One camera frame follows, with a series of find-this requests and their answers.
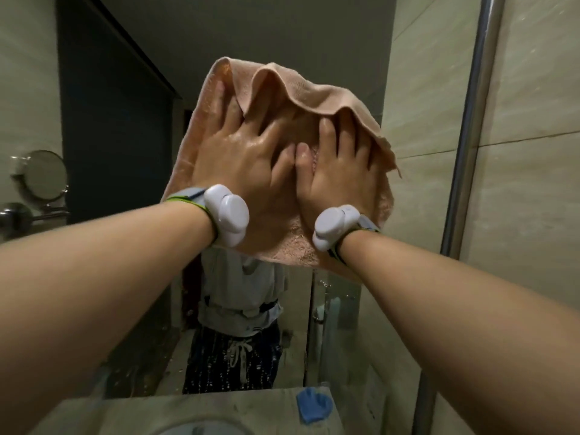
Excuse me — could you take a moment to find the white sink basin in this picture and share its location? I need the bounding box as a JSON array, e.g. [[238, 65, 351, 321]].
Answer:
[[154, 419, 255, 435]]

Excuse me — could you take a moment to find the round chrome swivel mirror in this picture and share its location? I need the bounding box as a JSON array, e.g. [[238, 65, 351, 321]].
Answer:
[[0, 150, 71, 243]]

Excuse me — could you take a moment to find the person's right forearm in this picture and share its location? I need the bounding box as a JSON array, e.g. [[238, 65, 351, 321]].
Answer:
[[337, 230, 580, 435]]

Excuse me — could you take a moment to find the person's left hand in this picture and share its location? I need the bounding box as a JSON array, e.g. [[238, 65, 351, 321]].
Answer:
[[192, 83, 298, 232]]

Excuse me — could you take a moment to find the person's right hand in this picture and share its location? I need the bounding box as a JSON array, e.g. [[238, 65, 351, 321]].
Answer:
[[295, 111, 387, 224]]

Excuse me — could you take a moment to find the blue cloth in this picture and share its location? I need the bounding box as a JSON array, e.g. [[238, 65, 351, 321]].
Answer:
[[296, 387, 335, 426]]

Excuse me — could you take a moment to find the white wrist tracker striped strap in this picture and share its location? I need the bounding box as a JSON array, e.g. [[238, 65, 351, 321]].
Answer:
[[312, 204, 381, 264]]

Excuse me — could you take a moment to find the chrome vertical pole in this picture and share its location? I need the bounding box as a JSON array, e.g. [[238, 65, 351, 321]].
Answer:
[[411, 0, 508, 435]]

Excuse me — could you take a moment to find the person's left forearm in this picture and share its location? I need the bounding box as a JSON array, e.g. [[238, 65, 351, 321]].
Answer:
[[0, 201, 217, 435]]

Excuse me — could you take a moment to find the large wall mirror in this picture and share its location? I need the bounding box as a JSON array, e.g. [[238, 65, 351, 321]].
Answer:
[[56, 0, 398, 399]]

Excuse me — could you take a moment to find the peach terry towel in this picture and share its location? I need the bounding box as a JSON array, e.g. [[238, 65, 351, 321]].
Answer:
[[174, 56, 402, 284]]

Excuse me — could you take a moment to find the white wrist tracker green strap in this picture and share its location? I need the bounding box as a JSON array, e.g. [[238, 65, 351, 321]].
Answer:
[[165, 184, 251, 249]]

